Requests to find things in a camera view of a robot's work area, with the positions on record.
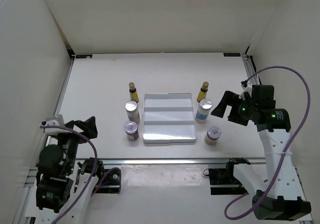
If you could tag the yellow sauce bottle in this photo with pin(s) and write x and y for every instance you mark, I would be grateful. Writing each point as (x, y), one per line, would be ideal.
(133, 92)
(203, 91)

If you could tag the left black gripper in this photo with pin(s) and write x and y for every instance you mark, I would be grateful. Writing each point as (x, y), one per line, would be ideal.
(88, 126)

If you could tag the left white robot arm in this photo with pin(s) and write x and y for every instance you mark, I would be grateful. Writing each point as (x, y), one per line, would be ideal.
(64, 186)

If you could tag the white divided organizer tray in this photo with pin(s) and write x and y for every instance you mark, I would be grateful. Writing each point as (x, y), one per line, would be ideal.
(168, 118)

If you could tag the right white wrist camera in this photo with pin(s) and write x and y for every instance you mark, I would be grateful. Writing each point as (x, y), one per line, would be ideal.
(247, 90)

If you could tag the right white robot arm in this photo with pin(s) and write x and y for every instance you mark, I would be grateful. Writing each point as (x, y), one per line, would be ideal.
(280, 198)

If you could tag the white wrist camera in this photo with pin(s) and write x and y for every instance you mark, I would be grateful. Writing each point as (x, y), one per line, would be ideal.
(247, 90)
(50, 125)

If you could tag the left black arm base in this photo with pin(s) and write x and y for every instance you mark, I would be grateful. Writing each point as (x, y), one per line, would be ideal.
(110, 182)

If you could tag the short white-lid jar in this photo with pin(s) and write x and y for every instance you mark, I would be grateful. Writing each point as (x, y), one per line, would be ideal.
(212, 135)
(131, 130)

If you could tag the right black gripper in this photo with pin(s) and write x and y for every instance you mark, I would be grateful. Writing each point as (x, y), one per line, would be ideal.
(230, 98)

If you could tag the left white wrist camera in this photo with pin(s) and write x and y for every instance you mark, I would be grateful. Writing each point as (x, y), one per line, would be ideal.
(50, 125)

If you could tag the tall peppercorn jar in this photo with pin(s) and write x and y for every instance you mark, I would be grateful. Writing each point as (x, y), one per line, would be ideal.
(203, 110)
(133, 114)

